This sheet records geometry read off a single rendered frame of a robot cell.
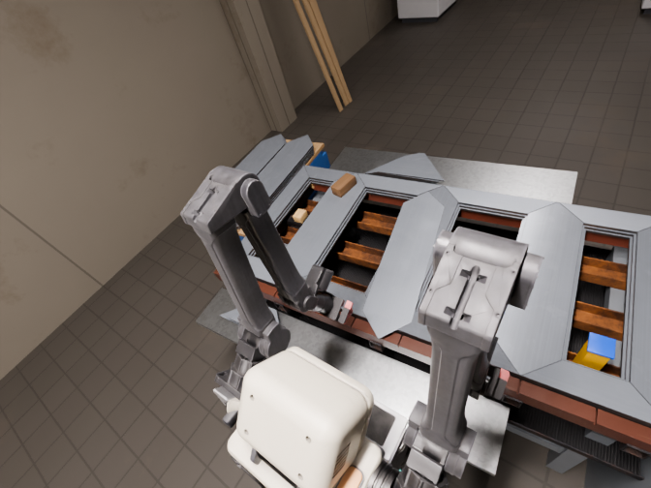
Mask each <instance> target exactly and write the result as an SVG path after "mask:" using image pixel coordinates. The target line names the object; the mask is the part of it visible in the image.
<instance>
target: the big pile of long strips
mask: <svg viewBox="0 0 651 488"><path fill-rule="evenodd" d="M313 148H314V146H313V143H312V141H311V139H310V137H309V136H308V135H306V136H304V137H299V138H297V139H294V140H291V141H289V142H286V139H285V138H284V137H283V136H282V135H281V134H280V135H278V136H275V137H271V138H268V139H265V140H263V141H261V142H260V143H259V144H258V145H257V146H256V147H255V148H254V149H253V150H252V151H251V152H250V153H249V154H248V155H247V156H246V157H245V159H244V160H243V161H242V162H241V163H240V164H239V165H238V166H237V167H236V168H235V169H239V170H243V171H247V172H251V173H254V174H256V175H257V176H258V177H259V179H260V181H261V182H262V183H263V185H264V187H265V190H266V192H267V194H268V196H269V198H270V200H271V202H272V203H273V202H274V201H275V200H276V199H277V198H278V196H279V195H280V194H281V193H282V191H283V190H284V189H285V188H286V187H287V185H288V184H289V183H290V182H291V181H292V179H293V178H294V177H295V175H296V174H297V173H298V172H299V171H300V169H301V168H302V167H303V166H305V165H306V164H307V163H308V162H309V160H310V159H311V158H312V157H313V156H314V149H313Z"/></svg>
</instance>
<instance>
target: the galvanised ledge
mask: <svg viewBox="0 0 651 488"><path fill-rule="evenodd" d="M235 309H236V307H235V305H234V303H233V300H232V298H231V296H230V294H229V292H228V290H226V289H223V288H221V289H220V290H219V291H218V293H217V294H216V295H215V297H214V298H213V299H212V300H211V302H210V303H209V304H208V305H207V307H206V308H205V309H204V310H203V312H202V313H201V315H200V316H199V317H198V318H197V320H196V323H197V324H199V325H201V326H203V327H205V328H207V329H209V330H211V331H212V332H214V333H216V334H218V335H220V336H222V337H224V338H226V339H228V340H230V341H232V342H234V343H236V344H237V343H238V340H239V338H238V327H239V324H236V323H234V322H232V321H230V320H227V319H224V318H223V317H221V316H220V315H222V314H225V313H227V312H229V311H232V310H235ZM277 315H278V320H279V323H280V324H281V325H283V326H285V327H286V328H287V329H289V330H290V332H291V340H290V342H289V345H288V347H287V349H289V348H291V347H299V348H301V349H302V350H304V351H307V352H308V353H310V354H312V355H314V356H315V357H317V358H319V359H321V360H322V361H323V362H325V363H326V364H328V365H330V366H332V367H333V368H335V369H337V370H339V371H340V372H342V373H344V374H346V375H347V376H349V377H351V378H353V379H354V380H356V381H358V382H360V383H362V384H364V385H365V386H367V387H368V388H369V389H370V391H371V392H372V394H373V397H374V400H376V401H378V402H379V403H381V404H383V405H385V406H386V407H388V408H390V409H391V410H393V411H395V412H397V413H399V414H400V415H402V416H404V417H406V418H407V420H408V419H409V416H410V414H411V412H412V410H413V408H414V406H415V404H416V402H417V400H420V401H422V402H423V403H424V404H426V405H427V399H428V388H429V378H430V374H427V373H425V372H422V371H421V370H419V369H416V368H414V367H411V366H409V365H407V364H404V363H402V362H399V361H397V360H395V359H392V358H390V357H388V356H385V355H383V354H380V353H378V352H376V351H372V350H370V349H368V348H366V347H363V346H361V345H358V344H356V343H354V342H351V341H349V340H346V339H344V338H342V337H339V336H337V335H334V334H332V333H330V332H327V331H325V330H322V329H321V328H319V327H316V326H314V325H311V324H309V323H307V322H304V321H302V320H298V319H296V318H293V317H291V316H288V315H286V314H284V313H281V312H279V311H277ZM509 413H510V408H509V407H507V406H504V405H502V404H500V403H497V402H495V401H492V400H490V399H488V398H485V397H483V396H480V397H479V399H478V400H476V399H474V398H472V397H470V396H468V400H467V404H466V408H465V417H466V419H467V427H469V428H471V429H472V430H474V431H476V432H477V435H476V438H475V441H474V444H473V447H472V450H471V452H470V455H469V458H468V461H467V463H469V464H471V465H473V466H474V467H476V468H478V469H480V470H482V471H484V472H486V473H489V474H491V475H493V476H494V475H495V473H496V470H497V465H498V461H499V456H500V452H501V447H502V443H503V439H504V435H505V431H506V426H507V422H508V417H509Z"/></svg>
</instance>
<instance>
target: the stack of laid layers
mask: <svg viewBox="0 0 651 488"><path fill-rule="evenodd" d="M332 183H333V181H327V180H322V179H316V178H310V177H309V178H308V179H307V180H306V182H305V183H304V184H303V186H302V187H301V188H300V189H299V191H298V192H297V193H296V194H295V196H294V197H293V199H292V200H291V201H290V202H289V204H288V205H287V206H286V207H285V209H284V210H283V211H282V213H281V214H280V215H279V216H278V218H277V219H276V220H275V221H274V225H275V227H276V228H278V227H279V225H280V224H281V223H282V221H283V220H284V219H285V218H286V216H287V215H288V214H289V212H290V211H291V210H292V209H293V207H294V206H295V204H296V203H297V202H298V200H299V199H300V198H301V197H302V195H303V194H304V193H305V191H306V190H307V189H308V187H309V186H310V185H311V184H316V185H322V186H327V187H330V185H331V184H332ZM428 192H429V193H430V194H431V195H432V196H433V197H434V198H435V199H436V200H438V201H439V202H440V203H441V204H443V205H444V207H445V209H444V213H443V216H442V220H441V223H440V226H439V229H438V233H437V236H436V240H437V238H438V236H439V234H440V232H441V231H442V229H444V230H447V231H452V229H453V226H454V224H455V221H456V219H457V217H458V214H459V212H460V210H464V211H470V212H475V213H480V214H486V215H491V216H497V217H503V218H508V219H514V220H519V221H522V222H521V226H520V229H519V233H518V236H517V239H516V241H519V242H520V240H521V237H522V233H523V230H524V227H525V223H526V220H527V216H528V214H525V213H519V212H513V211H508V210H502V209H496V208H490V207H484V206H478V205H473V204H467V203H461V202H458V201H457V199H456V198H455V197H454V196H453V195H452V194H451V193H450V191H449V190H448V189H447V188H446V187H445V186H441V187H438V188H436V189H433V190H430V191H428ZM367 194H371V195H376V196H382V197H388V198H398V199H404V200H410V199H412V198H415V197H417V196H415V195H409V194H403V193H397V192H392V191H386V190H380V189H374V188H368V187H364V189H363V190H362V192H361V194H360V195H359V197H358V198H357V200H356V202H355V203H354V205H353V206H352V208H351V209H350V211H349V213H348V214H347V216H346V217H345V219H344V220H343V222H342V223H341V225H340V226H339V228H338V230H337V231H336V232H335V233H334V235H333V236H332V238H331V239H330V241H329V242H328V244H327V245H326V247H325V249H324V251H323V252H322V254H321V255H320V257H319V258H318V260H317V261H316V263H315V264H317V265H319V266H322V264H323V263H324V261H325V260H326V258H327V256H328V254H329V253H330V251H331V250H332V248H333V247H334V245H335V243H336V242H337V240H338V239H339V237H340V235H341V234H342V232H343V231H344V229H345V228H346V226H347V224H349V222H350V221H351V219H352V218H353V216H354V214H355V213H356V211H357V209H358V208H359V206H360V204H361V203H362V201H363V200H364V198H365V197H366V195H367ZM418 196H419V195H418ZM585 232H590V233H596V234H601V235H606V236H612V237H618V238H623V239H629V249H628V264H627V279H626V293H625V308H624V323H623V338H622V352H621V367H620V378H618V377H615V376H612V375H610V374H607V373H604V372H601V371H598V370H595V369H592V368H589V367H586V366H583V365H580V364H577V363H574V362H571V361H569V360H566V359H567V353H568V346H569V341H570V334H571V328H572V321H573V314H574V303H575V297H576V290H577V284H578V277H579V271H580V265H581V258H582V252H583V245H584V239H585ZM436 240H435V243H436ZM435 243H434V245H435ZM636 245H637V232H636V231H630V230H624V229H614V228H608V227H602V226H596V225H590V224H584V223H583V228H582V234H581V240H580V246H579V252H578V259H577V265H576V271H575V276H574V283H573V294H572V300H571V307H570V312H569V318H568V324H567V331H566V337H565V343H564V348H563V355H562V360H565V361H568V362H571V363H573V364H576V365H579V366H582V367H585V368H588V369H591V370H594V371H597V372H600V373H603V374H606V375H609V376H612V377H614V378H617V379H620V380H623V381H628V382H631V363H632V343H633V323H634V304H635V284H636ZM433 250H434V247H433ZM433 250H432V253H431V257H430V260H429V263H428V266H427V270H426V273H425V277H424V280H423V284H422V287H421V291H420V294H419V298H418V304H417V307H416V311H419V306H420V304H421V302H422V299H423V298H424V296H425V293H426V291H427V288H428V286H429V284H430V281H431V279H432V277H433ZM393 332H396V333H398V334H401V335H403V336H406V337H409V338H411V339H414V340H417V341H419V342H422V343H424V344H426V345H429V346H432V344H431V342H428V341H426V340H423V339H421V338H419V337H416V336H413V335H410V334H408V333H405V332H402V331H400V330H395V331H393ZM509 372H510V371H509ZM510 376H512V377H515V378H518V379H520V380H522V381H527V382H529V383H531V384H534V385H537V386H539V387H542V388H545V389H547V390H550V391H553V392H555V393H558V394H561V395H563V396H566V397H569V398H571V399H574V400H576V401H578V402H581V403H584V404H586V405H589V406H592V407H594V408H596V409H600V410H602V411H605V412H609V413H612V414H615V415H617V416H620V417H623V418H625V419H628V420H631V421H632V422H635V423H638V424H640V425H643V426H646V427H648V428H651V423H648V422H645V421H642V420H640V419H637V418H634V417H632V416H629V415H626V414H624V413H621V412H618V411H615V410H612V409H609V408H607V407H604V406H601V405H599V404H596V403H593V402H591V401H588V400H585V399H582V398H580V397H577V396H574V395H572V394H570V393H567V392H565V391H562V390H559V389H556V388H554V387H551V386H548V385H546V384H543V383H540V382H538V381H533V380H531V379H528V378H525V377H522V376H523V375H522V376H520V375H518V374H515V373H513V372H510Z"/></svg>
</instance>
